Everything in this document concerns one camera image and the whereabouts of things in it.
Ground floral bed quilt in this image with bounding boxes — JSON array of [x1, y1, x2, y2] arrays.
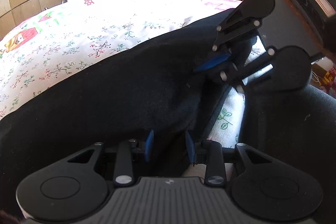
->
[[0, 0, 266, 151]]

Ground black pants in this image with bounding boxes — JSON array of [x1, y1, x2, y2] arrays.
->
[[1, 11, 335, 223]]

